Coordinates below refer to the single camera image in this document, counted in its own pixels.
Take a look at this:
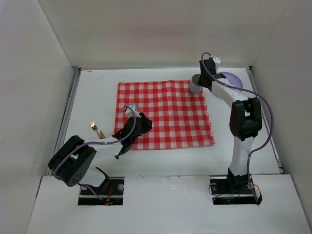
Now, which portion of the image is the aluminium table rail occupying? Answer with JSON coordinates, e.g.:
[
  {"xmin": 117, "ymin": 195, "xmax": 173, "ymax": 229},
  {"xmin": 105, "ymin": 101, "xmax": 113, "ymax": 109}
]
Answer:
[
  {"xmin": 50, "ymin": 67, "xmax": 81, "ymax": 176},
  {"xmin": 246, "ymin": 66, "xmax": 284, "ymax": 174}
]

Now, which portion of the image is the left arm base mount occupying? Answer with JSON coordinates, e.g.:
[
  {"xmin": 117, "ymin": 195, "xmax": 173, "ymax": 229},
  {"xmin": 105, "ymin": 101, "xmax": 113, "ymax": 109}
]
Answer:
[{"xmin": 78, "ymin": 177, "xmax": 125, "ymax": 206}]

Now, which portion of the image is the gold fork dark handle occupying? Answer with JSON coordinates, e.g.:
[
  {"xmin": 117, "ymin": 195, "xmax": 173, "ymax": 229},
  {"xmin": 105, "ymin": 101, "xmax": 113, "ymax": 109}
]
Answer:
[{"xmin": 90, "ymin": 122, "xmax": 102, "ymax": 139}]

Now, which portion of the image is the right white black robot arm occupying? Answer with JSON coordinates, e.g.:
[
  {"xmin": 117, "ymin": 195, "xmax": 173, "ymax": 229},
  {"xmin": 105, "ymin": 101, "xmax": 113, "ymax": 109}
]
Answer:
[{"xmin": 198, "ymin": 57, "xmax": 262, "ymax": 193}]

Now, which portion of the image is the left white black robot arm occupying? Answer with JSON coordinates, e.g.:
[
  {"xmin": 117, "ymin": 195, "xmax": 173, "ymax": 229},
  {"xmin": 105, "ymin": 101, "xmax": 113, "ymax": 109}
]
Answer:
[{"xmin": 48, "ymin": 112, "xmax": 153, "ymax": 187}]

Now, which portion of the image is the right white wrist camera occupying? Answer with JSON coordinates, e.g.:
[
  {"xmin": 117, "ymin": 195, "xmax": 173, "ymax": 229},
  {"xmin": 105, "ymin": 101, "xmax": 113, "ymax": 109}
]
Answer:
[{"xmin": 212, "ymin": 57, "xmax": 221, "ymax": 66}]

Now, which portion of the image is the lilac plastic plate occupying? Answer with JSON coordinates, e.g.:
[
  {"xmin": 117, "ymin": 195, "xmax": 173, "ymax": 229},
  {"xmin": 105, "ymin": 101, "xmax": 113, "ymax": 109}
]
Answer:
[{"xmin": 217, "ymin": 72, "xmax": 243, "ymax": 89}]

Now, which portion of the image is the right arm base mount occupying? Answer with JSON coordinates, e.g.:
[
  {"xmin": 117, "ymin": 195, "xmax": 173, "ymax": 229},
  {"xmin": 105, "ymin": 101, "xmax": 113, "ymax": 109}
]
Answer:
[{"xmin": 208, "ymin": 176, "xmax": 263, "ymax": 205}]

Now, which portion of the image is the red white checkered cloth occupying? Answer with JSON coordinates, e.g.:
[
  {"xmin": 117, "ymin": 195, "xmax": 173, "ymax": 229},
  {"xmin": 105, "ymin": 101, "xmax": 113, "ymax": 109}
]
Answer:
[{"xmin": 115, "ymin": 80, "xmax": 215, "ymax": 150}]

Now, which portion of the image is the right aluminium table rail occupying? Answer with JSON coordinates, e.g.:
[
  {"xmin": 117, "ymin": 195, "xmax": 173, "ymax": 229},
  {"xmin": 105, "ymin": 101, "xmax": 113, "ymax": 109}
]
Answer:
[{"xmin": 246, "ymin": 66, "xmax": 284, "ymax": 174}]

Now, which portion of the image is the left aluminium table rail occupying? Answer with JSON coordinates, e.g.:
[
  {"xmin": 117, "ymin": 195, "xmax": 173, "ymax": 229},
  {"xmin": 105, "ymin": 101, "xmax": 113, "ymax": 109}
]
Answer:
[{"xmin": 50, "ymin": 67, "xmax": 81, "ymax": 176}]

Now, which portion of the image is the light blue mug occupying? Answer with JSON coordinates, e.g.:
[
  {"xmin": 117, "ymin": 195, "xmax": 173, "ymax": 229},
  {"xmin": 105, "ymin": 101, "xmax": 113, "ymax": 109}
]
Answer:
[{"xmin": 189, "ymin": 74, "xmax": 203, "ymax": 94}]

